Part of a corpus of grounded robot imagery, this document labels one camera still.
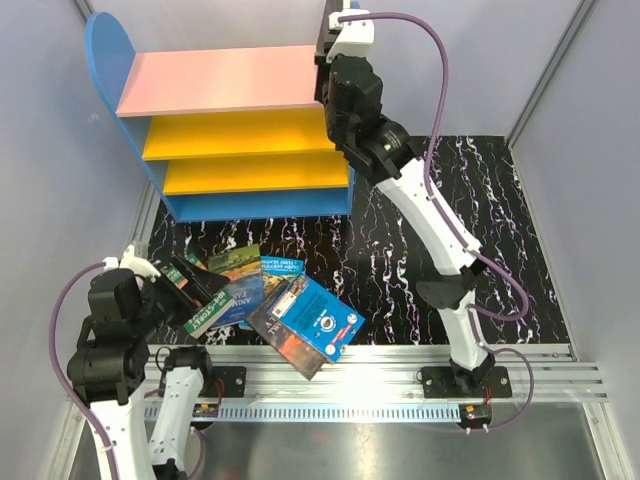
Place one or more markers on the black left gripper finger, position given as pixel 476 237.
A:
pixel 201 299
pixel 200 276

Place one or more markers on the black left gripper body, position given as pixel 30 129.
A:
pixel 162 303

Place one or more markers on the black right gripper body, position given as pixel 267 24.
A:
pixel 322 73

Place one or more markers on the dark Tale Of Two Cities book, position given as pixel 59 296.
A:
pixel 298 353

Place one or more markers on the blue treehouse paperback book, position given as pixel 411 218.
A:
pixel 321 319

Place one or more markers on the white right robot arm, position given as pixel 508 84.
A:
pixel 382 152

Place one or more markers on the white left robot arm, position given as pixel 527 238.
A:
pixel 129 301

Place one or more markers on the green 104-Storey Treehouse book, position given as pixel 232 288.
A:
pixel 206 317

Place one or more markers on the blue Animal Farm book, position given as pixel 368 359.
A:
pixel 243 267

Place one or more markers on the blue 26-Storey Treehouse book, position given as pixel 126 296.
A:
pixel 278 273

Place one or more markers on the colourful wooden bookshelf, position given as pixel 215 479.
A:
pixel 222 134

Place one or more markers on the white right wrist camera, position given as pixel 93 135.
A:
pixel 355 37

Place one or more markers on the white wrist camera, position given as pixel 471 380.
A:
pixel 355 37
pixel 135 259

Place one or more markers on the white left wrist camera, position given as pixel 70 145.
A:
pixel 135 259

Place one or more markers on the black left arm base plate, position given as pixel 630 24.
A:
pixel 231 379

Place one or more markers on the white slotted cable duct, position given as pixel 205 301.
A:
pixel 239 412

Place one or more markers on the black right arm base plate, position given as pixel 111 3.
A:
pixel 442 382

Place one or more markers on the aluminium mounting rail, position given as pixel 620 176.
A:
pixel 390 374

